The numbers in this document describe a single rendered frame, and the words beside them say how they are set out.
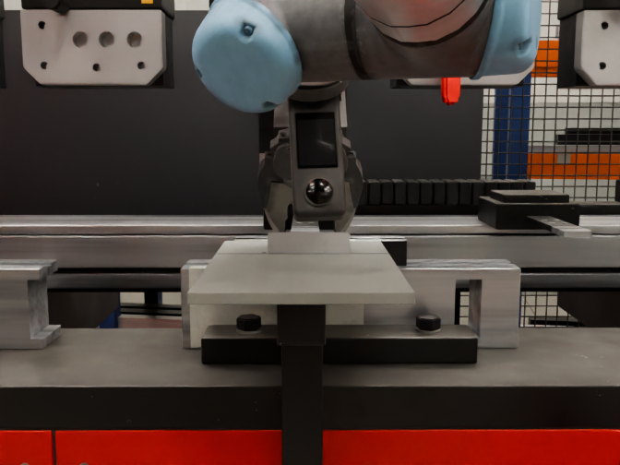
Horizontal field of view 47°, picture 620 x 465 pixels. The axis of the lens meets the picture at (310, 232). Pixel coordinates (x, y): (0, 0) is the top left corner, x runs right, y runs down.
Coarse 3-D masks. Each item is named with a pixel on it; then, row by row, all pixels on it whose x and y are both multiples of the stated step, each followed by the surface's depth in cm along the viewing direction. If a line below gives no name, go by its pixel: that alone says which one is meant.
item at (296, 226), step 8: (288, 208) 101; (264, 216) 101; (288, 216) 101; (264, 224) 101; (288, 224) 101; (296, 224) 92; (304, 224) 92; (312, 224) 92; (320, 224) 101; (328, 224) 101
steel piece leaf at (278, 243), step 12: (276, 240) 73; (288, 240) 73; (300, 240) 73; (312, 240) 73; (324, 240) 73; (336, 240) 73; (348, 240) 73; (276, 252) 73; (288, 252) 73; (300, 252) 73; (312, 252) 73; (324, 252) 73; (336, 252) 73; (348, 252) 73
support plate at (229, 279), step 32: (224, 256) 71; (256, 256) 71; (288, 256) 71; (320, 256) 71; (352, 256) 71; (384, 256) 71; (192, 288) 57; (224, 288) 57; (256, 288) 57; (288, 288) 57; (320, 288) 57; (352, 288) 57; (384, 288) 57
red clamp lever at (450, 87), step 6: (444, 78) 73; (450, 78) 73; (456, 78) 73; (444, 84) 73; (450, 84) 73; (456, 84) 73; (444, 90) 73; (450, 90) 73; (456, 90) 73; (444, 96) 74; (450, 96) 73; (456, 96) 73; (450, 102) 74
